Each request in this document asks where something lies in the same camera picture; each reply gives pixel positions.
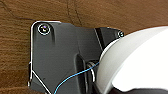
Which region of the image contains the white bowl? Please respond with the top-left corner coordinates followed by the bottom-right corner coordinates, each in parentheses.
top-left (93, 27), bottom-right (168, 94)

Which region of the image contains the thin blue cable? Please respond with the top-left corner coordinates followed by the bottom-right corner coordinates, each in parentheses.
top-left (53, 61), bottom-right (101, 94)

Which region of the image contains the steel ring fitting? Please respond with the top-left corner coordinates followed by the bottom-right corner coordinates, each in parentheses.
top-left (84, 59), bottom-right (98, 84)

